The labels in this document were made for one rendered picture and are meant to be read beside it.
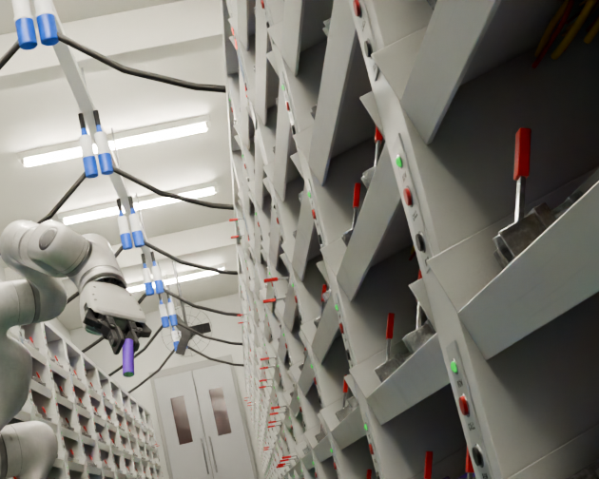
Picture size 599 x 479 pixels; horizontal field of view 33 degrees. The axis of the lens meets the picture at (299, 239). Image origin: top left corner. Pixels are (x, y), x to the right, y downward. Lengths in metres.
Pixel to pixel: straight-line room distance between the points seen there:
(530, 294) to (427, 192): 0.22
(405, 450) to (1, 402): 1.12
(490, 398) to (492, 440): 0.03
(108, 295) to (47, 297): 0.53
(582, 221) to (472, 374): 0.32
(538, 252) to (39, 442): 1.96
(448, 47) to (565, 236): 0.21
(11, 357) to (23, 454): 0.26
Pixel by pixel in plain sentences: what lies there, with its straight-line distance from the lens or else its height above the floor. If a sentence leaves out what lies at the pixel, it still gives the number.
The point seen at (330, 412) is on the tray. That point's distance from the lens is 2.23.
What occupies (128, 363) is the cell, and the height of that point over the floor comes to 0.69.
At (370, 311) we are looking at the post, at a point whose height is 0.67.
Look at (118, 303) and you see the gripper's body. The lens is 1.75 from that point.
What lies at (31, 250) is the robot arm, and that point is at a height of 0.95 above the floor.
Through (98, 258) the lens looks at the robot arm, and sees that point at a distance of 1.84.
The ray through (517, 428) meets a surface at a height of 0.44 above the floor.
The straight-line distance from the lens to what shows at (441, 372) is 1.00.
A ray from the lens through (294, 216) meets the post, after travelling 2.31.
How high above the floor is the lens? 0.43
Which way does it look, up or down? 14 degrees up
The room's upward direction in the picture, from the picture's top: 13 degrees counter-clockwise
